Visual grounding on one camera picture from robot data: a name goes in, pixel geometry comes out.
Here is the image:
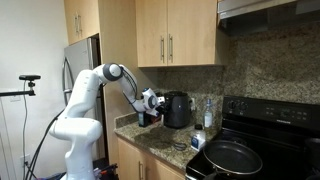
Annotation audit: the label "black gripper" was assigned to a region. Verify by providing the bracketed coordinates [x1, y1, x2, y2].
[155, 96, 166, 116]

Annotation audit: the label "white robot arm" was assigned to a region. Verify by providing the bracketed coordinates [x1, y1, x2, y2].
[49, 63, 164, 180]

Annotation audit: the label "black eyeglasses on counter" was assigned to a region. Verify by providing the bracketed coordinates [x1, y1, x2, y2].
[173, 143, 187, 151]

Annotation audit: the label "clear glass bottle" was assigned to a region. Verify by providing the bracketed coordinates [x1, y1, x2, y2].
[204, 99, 213, 128]

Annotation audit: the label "lower wooden counter cabinet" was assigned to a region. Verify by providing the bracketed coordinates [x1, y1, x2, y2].
[118, 138, 185, 180]

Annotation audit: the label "black frying pan front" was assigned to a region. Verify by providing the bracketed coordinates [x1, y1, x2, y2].
[203, 140, 263, 180]

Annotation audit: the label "steel range hood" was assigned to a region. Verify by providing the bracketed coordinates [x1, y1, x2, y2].
[217, 0, 320, 36]

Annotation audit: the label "wooden cabinet above fridge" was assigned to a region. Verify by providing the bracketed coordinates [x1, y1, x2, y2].
[64, 0, 100, 44]

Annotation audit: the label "black electric stove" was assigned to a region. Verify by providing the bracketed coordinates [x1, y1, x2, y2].
[185, 96, 320, 180]

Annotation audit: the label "upper wooden wall cabinet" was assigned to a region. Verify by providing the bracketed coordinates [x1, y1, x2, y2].
[136, 0, 229, 67]

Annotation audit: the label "black camera on stand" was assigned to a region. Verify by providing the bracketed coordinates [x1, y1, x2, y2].
[0, 75, 41, 97]

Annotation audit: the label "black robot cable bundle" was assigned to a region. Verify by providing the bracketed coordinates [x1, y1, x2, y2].
[23, 108, 66, 180]

